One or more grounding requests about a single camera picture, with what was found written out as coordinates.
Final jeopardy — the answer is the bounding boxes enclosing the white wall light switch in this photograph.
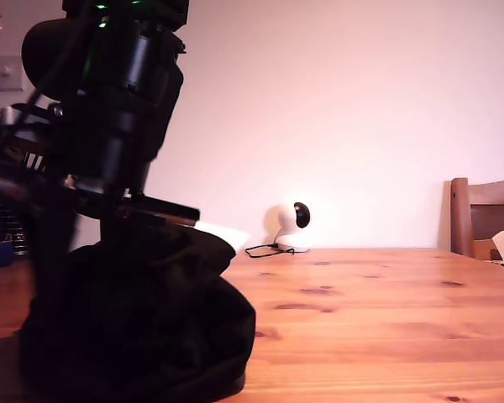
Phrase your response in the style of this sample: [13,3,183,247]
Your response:
[0,55,25,92]

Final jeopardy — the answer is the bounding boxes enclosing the white dome security camera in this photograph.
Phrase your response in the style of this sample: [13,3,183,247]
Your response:
[272,201,312,254]

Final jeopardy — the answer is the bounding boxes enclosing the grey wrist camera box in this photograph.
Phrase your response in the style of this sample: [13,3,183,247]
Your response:
[0,104,55,146]

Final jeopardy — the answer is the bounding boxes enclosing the black shorts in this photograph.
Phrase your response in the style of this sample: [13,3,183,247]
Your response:
[18,222,258,403]

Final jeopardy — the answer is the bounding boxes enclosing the brown wooden chair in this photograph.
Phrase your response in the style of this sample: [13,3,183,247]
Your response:
[449,178,504,258]

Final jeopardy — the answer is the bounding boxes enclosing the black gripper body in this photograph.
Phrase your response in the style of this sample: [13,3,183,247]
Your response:
[28,124,202,228]

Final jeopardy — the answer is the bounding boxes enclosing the small cardboard box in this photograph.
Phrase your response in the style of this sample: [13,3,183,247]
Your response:
[471,238,503,262]

